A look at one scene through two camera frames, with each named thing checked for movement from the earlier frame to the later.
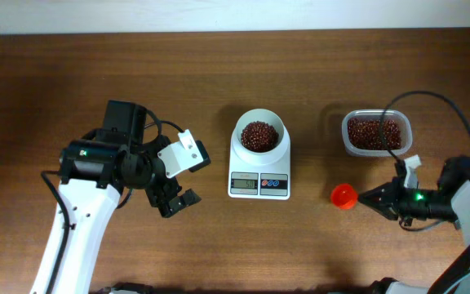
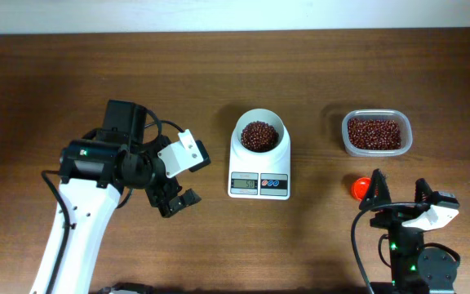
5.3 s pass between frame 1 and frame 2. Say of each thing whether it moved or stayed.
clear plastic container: stayed
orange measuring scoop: moved
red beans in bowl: stayed
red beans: stayed
